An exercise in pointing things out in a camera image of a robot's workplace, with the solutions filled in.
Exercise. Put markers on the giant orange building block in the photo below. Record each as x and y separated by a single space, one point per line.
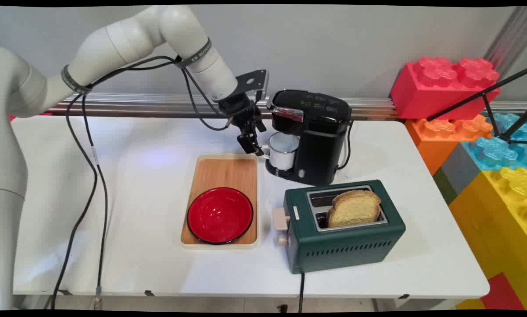
435 141

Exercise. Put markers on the giant light blue building block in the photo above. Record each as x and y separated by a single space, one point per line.
495 152

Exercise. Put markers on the wooden tray with cream rim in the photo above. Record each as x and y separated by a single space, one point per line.
226 174

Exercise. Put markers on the green two-slot toaster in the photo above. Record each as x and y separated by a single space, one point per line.
347 246

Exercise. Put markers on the toasted bread slice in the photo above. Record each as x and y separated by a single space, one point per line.
354 209

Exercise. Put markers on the red bowl with black rim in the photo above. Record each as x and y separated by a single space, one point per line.
219 215

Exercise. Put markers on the aluminium rail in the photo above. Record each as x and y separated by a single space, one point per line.
157 105

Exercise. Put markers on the black tripod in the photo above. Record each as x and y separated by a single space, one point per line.
488 92

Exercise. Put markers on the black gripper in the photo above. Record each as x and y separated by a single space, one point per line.
239 109

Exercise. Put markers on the white enamel mug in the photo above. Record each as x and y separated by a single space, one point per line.
283 154

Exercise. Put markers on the black coffee machine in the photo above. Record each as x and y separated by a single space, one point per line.
321 136

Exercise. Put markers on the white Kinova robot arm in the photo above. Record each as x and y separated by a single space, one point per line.
113 44

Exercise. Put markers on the giant yellow building block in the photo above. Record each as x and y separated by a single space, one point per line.
497 220

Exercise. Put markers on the giant red building block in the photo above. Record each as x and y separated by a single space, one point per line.
426 94

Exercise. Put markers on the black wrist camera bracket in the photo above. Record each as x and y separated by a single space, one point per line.
251 81

